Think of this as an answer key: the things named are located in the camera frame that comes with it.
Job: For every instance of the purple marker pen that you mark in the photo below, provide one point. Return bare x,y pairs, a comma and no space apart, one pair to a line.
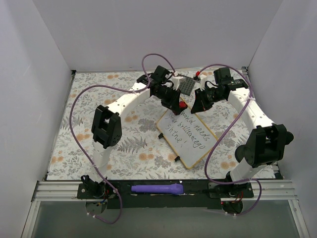
174,189

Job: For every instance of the red black felt eraser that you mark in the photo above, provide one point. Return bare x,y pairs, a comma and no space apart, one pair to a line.
182,105

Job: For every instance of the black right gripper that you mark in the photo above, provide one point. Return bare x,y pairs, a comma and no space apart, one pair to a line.
202,96

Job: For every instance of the dark grey studded baseplate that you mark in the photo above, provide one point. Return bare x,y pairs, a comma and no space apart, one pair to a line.
186,86

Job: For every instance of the floral patterned table mat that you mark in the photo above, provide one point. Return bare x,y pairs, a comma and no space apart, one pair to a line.
140,154

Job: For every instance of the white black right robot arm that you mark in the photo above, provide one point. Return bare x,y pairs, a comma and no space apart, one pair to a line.
267,140

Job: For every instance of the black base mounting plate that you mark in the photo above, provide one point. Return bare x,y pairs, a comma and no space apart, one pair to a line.
199,193

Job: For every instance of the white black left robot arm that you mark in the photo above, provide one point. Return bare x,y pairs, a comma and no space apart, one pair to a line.
106,126

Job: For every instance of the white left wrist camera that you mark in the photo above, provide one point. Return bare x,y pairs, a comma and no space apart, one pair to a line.
177,80

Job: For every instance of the yellow framed small whiteboard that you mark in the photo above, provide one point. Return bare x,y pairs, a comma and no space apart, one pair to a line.
188,136

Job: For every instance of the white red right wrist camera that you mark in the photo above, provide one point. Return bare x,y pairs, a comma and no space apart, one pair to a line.
200,78

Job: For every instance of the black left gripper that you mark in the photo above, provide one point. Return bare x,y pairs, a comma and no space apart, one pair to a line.
172,98

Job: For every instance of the black round stand base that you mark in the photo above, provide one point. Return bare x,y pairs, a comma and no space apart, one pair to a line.
239,153

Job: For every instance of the aluminium frame rail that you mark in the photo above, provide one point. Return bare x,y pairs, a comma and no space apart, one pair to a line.
56,191

